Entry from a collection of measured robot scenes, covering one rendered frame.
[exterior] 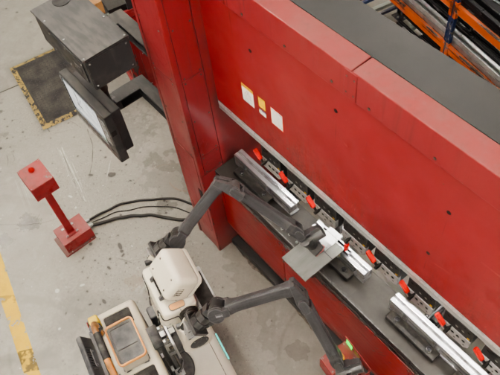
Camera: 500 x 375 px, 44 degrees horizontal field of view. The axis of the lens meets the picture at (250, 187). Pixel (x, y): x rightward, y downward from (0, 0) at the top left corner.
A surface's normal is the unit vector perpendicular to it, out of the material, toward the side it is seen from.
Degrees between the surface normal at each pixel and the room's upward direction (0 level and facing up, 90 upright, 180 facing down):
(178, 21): 90
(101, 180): 0
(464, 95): 0
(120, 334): 0
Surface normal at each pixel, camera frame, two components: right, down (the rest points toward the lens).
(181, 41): 0.63, 0.60
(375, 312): -0.09, -0.57
